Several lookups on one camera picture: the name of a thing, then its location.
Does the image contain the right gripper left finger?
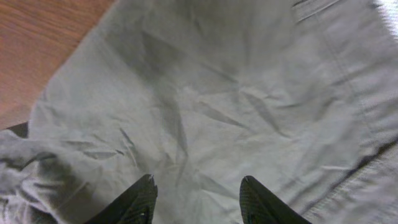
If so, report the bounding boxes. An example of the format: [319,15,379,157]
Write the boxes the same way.
[85,174,158,224]

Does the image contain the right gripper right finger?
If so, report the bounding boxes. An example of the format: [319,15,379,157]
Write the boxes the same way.
[239,175,311,224]

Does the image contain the grey shorts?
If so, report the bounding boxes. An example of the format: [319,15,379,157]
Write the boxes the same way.
[1,0,397,223]

